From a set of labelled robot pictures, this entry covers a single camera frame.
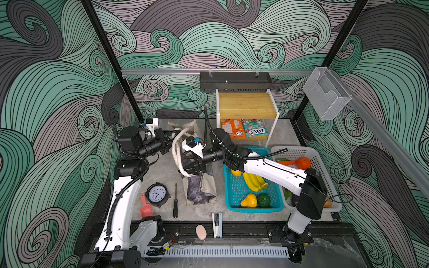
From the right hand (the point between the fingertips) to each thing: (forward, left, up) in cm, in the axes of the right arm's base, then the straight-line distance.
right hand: (180, 164), depth 64 cm
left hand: (+10, -1, +8) cm, 13 cm away
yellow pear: (-6, -31, -24) cm, 40 cm away
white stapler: (-15, -15, -27) cm, 34 cm away
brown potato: (-7, -66, -23) cm, 70 cm away
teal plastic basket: (+2, -26, -31) cm, 40 cm away
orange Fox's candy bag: (+30, -25, -12) cm, 41 cm away
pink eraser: (-19, -8, -28) cm, 34 cm away
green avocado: (-6, -37, -24) cm, 45 cm away
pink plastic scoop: (-10, +20, -28) cm, 36 cm away
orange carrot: (+17, -56, -29) cm, 66 cm away
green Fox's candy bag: (+30, -36, -13) cm, 49 cm away
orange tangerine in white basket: (+14, -63, -24) cm, 69 cm away
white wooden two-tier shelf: (+24, -28, +2) cm, 37 cm away
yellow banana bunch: (+4, -35, -26) cm, 44 cm away
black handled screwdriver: (-7, +6, -29) cm, 30 cm away
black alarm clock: (-3, +16, -27) cm, 32 cm away
